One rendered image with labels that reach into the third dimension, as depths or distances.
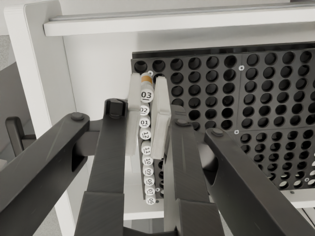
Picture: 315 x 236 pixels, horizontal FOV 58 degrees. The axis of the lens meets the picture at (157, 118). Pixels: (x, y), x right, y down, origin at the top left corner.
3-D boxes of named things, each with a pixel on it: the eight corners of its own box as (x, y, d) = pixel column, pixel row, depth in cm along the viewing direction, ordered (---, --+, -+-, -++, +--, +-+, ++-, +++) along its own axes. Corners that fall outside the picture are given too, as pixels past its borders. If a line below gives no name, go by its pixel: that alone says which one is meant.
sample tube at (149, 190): (145, 173, 38) (146, 196, 34) (144, 165, 37) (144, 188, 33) (154, 172, 38) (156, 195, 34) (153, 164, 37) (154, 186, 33)
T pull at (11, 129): (26, 172, 33) (21, 180, 32) (8, 114, 30) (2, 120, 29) (56, 170, 33) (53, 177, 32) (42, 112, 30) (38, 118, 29)
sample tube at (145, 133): (141, 122, 35) (140, 141, 30) (139, 113, 34) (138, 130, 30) (151, 120, 35) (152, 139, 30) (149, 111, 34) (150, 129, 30)
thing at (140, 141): (143, 196, 36) (143, 199, 35) (131, 58, 29) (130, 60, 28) (158, 195, 36) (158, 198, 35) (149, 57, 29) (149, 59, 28)
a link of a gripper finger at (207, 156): (170, 141, 14) (229, 148, 14) (166, 103, 19) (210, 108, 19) (165, 166, 15) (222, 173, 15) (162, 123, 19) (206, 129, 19)
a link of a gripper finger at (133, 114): (134, 157, 16) (121, 156, 16) (136, 109, 23) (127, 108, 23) (141, 110, 15) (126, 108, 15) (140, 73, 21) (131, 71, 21)
